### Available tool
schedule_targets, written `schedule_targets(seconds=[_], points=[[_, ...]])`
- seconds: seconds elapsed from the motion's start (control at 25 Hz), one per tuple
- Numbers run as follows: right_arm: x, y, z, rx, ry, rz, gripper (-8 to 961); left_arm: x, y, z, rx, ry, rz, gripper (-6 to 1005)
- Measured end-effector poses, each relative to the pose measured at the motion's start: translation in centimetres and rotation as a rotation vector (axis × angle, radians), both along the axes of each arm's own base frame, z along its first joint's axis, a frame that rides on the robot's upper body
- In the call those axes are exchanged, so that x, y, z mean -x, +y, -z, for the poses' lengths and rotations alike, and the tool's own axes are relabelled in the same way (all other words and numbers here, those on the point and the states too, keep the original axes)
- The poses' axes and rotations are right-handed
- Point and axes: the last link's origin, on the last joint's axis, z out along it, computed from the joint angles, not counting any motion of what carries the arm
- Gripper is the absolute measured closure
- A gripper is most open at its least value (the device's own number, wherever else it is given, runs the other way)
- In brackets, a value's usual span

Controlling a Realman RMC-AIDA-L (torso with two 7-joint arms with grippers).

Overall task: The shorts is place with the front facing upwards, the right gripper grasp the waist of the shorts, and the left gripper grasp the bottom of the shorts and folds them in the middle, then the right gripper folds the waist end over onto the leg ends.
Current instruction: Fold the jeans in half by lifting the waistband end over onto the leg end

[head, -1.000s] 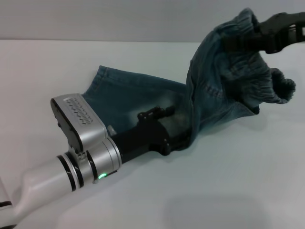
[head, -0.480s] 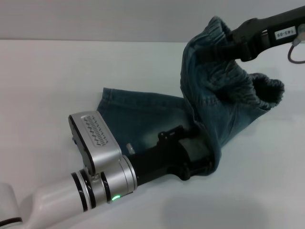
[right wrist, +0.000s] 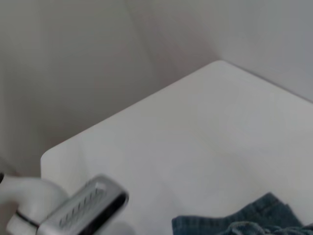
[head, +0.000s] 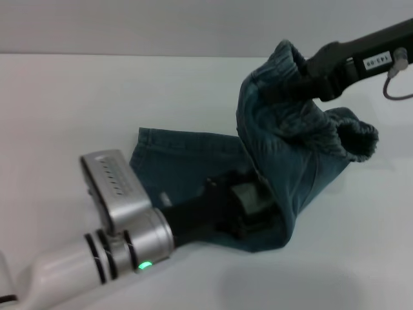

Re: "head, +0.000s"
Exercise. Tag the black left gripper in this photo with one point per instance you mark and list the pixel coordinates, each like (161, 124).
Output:
(200, 206)

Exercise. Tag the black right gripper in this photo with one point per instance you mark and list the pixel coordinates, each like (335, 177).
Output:
(380, 51)

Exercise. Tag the blue denim shorts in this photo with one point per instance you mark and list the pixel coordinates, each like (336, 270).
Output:
(290, 161)

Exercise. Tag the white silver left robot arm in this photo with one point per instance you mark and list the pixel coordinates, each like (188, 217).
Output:
(80, 264)

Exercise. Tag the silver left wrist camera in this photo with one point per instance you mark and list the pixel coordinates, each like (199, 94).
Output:
(116, 184)

